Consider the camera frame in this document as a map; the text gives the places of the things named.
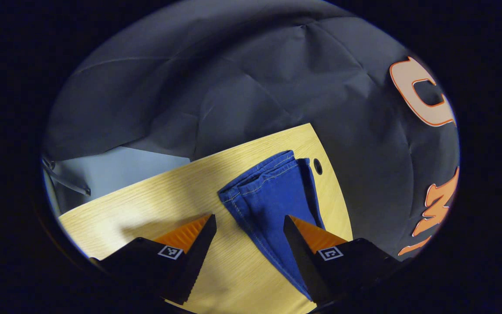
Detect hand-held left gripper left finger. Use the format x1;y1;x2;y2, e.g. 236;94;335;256
89;213;217;305

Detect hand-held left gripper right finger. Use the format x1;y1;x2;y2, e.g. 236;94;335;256
283;215;403;305

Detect blue denim jeans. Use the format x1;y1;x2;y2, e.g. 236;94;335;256
217;150;326;301

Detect grey metal rod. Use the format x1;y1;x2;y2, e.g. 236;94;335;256
42;158;92;196

